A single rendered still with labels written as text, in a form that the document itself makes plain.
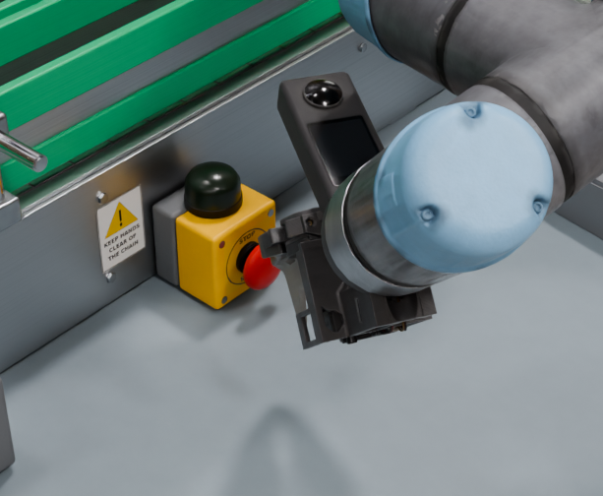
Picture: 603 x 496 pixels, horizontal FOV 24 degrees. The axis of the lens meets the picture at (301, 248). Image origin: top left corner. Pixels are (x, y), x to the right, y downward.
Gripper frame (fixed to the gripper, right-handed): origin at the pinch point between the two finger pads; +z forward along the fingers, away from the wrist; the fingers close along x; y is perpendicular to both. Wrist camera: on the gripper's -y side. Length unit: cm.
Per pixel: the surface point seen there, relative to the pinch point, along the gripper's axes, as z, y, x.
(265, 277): 10.3, 0.4, -0.5
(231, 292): 12.8, 0.9, -2.8
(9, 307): 8.6, -1.0, -19.8
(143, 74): 7.6, -16.0, -6.8
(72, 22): 10.3, -21.6, -10.8
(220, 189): 8.4, -6.5, -2.8
